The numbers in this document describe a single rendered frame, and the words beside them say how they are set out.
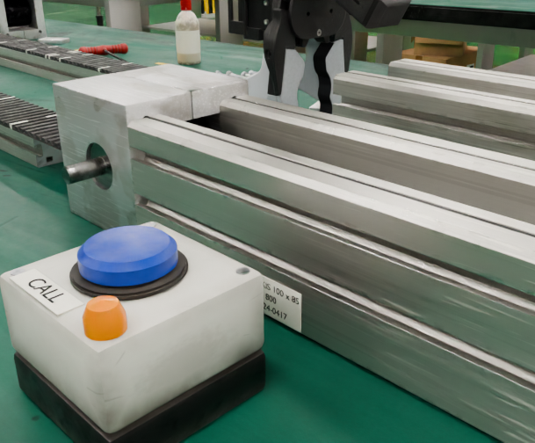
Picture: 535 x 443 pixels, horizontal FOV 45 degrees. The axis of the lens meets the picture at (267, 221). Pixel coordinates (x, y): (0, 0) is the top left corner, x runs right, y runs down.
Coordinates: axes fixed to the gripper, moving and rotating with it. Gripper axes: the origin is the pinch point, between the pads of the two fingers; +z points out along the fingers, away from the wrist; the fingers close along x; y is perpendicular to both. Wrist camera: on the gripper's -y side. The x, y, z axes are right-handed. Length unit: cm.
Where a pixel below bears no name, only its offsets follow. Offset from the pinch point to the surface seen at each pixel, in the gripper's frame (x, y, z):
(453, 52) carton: -329, 175, 53
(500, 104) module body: 4.8, -20.7, -6.9
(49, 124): 19.0, 13.9, -1.7
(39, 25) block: -16, 86, -1
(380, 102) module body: 5.0, -11.5, -5.5
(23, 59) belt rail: 2, 55, 0
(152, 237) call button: 31.0, -19.2, -5.8
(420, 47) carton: -320, 193, 51
